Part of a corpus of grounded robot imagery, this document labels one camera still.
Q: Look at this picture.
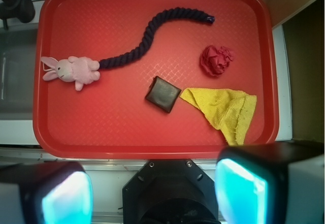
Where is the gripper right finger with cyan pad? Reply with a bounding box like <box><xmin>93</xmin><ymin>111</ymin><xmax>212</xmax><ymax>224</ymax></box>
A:
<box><xmin>215</xmin><ymin>141</ymin><xmax>324</xmax><ymax>223</ymax></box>

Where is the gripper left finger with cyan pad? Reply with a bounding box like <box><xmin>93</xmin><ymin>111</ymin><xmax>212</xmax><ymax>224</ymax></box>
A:
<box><xmin>1</xmin><ymin>162</ymin><xmax>93</xmax><ymax>223</ymax></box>

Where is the pink plush bunny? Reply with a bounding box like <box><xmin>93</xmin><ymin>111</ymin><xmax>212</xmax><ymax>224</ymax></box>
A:
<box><xmin>41</xmin><ymin>56</ymin><xmax>101</xmax><ymax>91</ymax></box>

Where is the yellow knitted cloth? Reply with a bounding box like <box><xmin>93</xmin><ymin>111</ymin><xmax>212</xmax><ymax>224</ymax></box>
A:
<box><xmin>180</xmin><ymin>88</ymin><xmax>257</xmax><ymax>146</ymax></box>

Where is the crumpled red cloth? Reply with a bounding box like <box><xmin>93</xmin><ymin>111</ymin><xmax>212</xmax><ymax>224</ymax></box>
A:
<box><xmin>199</xmin><ymin>45</ymin><xmax>235</xmax><ymax>77</ymax></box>

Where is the red plastic tray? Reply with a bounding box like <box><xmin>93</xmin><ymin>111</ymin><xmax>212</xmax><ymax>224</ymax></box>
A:
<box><xmin>32</xmin><ymin>0</ymin><xmax>279</xmax><ymax>159</ymax></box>

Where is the dark brown square pad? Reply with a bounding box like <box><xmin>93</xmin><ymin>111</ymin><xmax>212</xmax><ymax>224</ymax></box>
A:
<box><xmin>145</xmin><ymin>76</ymin><xmax>181</xmax><ymax>113</ymax></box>

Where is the black clamp knob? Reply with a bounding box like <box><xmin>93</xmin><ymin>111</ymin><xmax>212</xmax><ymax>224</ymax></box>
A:
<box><xmin>1</xmin><ymin>0</ymin><xmax>36</xmax><ymax>31</ymax></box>

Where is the dark purple twisted rope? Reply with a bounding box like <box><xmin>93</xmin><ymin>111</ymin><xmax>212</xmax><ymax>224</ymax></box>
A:
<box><xmin>99</xmin><ymin>8</ymin><xmax>215</xmax><ymax>70</ymax></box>

